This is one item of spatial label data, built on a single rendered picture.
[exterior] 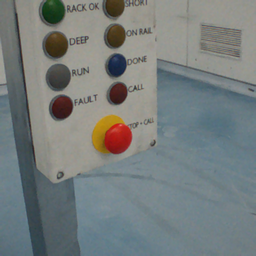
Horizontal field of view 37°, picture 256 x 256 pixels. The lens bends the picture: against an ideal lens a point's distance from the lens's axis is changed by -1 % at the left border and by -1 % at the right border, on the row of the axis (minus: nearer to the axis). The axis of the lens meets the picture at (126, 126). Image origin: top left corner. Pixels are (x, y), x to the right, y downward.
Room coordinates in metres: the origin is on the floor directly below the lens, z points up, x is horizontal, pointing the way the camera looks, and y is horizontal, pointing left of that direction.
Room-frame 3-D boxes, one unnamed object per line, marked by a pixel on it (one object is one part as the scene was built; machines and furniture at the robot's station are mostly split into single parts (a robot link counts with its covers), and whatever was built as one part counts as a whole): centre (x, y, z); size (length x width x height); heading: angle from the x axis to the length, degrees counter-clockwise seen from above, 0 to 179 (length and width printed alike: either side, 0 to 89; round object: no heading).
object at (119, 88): (0.47, 0.01, 0.94); 0.03 x 0.01 x 0.03; 127
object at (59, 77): (0.42, 0.07, 0.97); 0.03 x 0.01 x 0.03; 127
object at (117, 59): (0.47, 0.01, 0.97); 0.03 x 0.01 x 0.03; 127
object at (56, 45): (0.42, 0.07, 1.01); 0.03 x 0.01 x 0.03; 127
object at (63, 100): (0.42, 0.07, 0.94); 0.03 x 0.01 x 0.03; 127
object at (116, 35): (0.47, 0.01, 1.01); 0.03 x 0.01 x 0.03; 127
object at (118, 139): (0.46, 0.02, 0.89); 0.04 x 0.04 x 0.04; 37
